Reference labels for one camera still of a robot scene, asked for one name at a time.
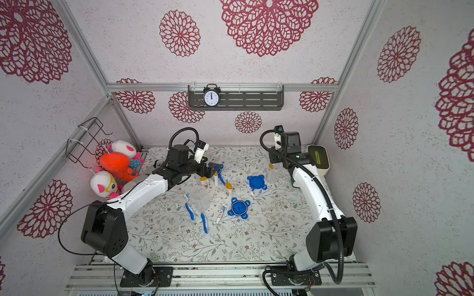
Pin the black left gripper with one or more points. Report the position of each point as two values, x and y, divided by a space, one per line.
203 172

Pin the blue lid right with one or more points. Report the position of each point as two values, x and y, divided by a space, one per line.
257 183

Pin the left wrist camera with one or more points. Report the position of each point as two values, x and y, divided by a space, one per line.
200 149

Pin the blue toothbrush case back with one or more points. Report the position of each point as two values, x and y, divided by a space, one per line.
222 180

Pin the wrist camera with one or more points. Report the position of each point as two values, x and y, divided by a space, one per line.
277 136
200 149

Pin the black alarm clock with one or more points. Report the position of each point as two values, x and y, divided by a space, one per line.
212 95

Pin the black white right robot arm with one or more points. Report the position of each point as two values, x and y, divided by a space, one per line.
333 234

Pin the blue lid front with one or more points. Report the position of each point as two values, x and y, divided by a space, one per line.
239 208

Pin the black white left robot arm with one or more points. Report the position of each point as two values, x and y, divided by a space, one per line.
105 227

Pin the white pink plush top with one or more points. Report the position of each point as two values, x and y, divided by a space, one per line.
124 148

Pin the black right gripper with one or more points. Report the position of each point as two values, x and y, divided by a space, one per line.
276 160

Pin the clear plastic container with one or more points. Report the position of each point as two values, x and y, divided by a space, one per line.
199 199
278 169
131 184

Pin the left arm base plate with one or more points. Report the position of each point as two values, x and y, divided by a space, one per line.
150 277

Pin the small toothpaste tube front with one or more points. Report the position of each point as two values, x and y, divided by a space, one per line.
222 211

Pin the red orange plush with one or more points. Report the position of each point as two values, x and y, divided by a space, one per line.
117 165

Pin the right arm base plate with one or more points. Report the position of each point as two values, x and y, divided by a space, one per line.
280 276

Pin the cream box green window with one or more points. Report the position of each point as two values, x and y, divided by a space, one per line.
320 158

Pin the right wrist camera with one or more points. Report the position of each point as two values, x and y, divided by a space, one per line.
277 136

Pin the white plush yellow glasses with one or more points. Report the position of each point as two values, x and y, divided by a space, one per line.
105 185

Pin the grey wall shelf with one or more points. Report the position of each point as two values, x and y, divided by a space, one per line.
239 98

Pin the black wire basket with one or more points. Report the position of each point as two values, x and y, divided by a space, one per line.
80 149

